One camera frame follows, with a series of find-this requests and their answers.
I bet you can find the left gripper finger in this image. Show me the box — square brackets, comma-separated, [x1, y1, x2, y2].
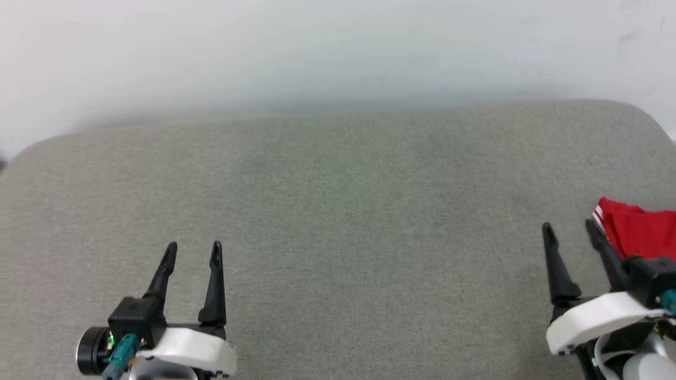
[144, 242, 178, 304]
[199, 241, 227, 325]

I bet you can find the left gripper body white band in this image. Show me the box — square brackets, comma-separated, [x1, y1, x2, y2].
[138, 321, 238, 378]

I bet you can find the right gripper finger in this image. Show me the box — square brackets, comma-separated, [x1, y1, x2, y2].
[543, 222, 581, 306]
[585, 219, 629, 292]

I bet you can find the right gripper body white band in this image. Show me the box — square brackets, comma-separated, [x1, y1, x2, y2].
[547, 291, 667, 355]

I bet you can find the red basketball jersey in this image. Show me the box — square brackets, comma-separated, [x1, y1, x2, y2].
[591, 197, 676, 262]

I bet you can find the grey fabric sofa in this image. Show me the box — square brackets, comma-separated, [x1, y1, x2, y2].
[0, 99, 676, 380]

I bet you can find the teal left cable connector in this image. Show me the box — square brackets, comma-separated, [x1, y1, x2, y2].
[101, 334, 141, 380]

